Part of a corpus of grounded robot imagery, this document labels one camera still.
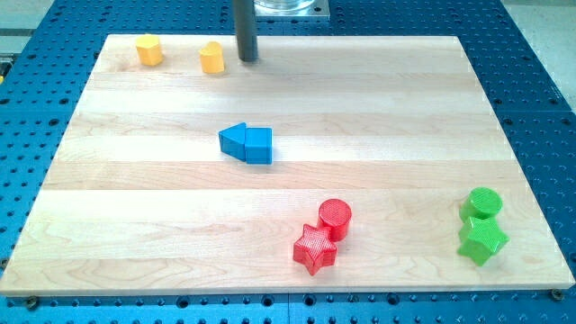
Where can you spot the blue triangle block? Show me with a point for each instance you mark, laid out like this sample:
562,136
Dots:
232,141

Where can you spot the blue perforated table plate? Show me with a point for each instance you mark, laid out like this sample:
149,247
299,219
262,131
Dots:
45,82

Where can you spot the red star block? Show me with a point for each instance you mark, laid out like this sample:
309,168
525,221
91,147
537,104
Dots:
314,249

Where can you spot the clear robot base plate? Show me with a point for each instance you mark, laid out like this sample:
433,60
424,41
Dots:
292,9

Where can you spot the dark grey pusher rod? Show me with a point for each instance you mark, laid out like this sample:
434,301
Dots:
245,29

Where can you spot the yellow hexagon block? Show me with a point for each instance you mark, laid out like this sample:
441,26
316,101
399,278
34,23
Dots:
149,50

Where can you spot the yellow heart block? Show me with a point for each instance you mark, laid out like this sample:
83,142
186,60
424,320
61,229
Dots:
211,58

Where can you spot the wooden board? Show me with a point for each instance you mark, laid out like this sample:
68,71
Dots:
139,198

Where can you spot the red cylinder block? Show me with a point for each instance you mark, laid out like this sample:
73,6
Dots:
336,215

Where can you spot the blue cube block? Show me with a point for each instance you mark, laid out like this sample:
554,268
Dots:
259,146

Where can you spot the green star block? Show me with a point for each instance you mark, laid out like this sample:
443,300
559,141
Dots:
481,239

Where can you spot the green cylinder block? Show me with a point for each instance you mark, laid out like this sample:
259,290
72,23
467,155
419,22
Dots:
481,203

